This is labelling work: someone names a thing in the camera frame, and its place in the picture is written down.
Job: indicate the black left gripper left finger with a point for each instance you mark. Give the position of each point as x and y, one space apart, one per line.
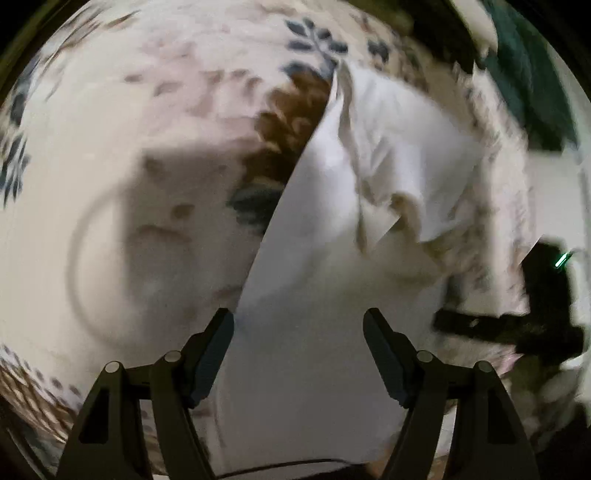
107 442

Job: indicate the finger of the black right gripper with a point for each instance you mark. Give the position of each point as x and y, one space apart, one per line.
506 329

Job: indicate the white small garment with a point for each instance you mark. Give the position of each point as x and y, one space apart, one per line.
371 217

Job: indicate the dark green plush blanket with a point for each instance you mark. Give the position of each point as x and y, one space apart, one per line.
528 81

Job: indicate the floral plush bed blanket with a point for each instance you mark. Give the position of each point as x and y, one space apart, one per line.
144 150

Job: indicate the beige folded garment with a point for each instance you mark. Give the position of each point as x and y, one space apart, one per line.
479 24

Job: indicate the black folded garment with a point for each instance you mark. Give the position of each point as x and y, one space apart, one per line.
434 24

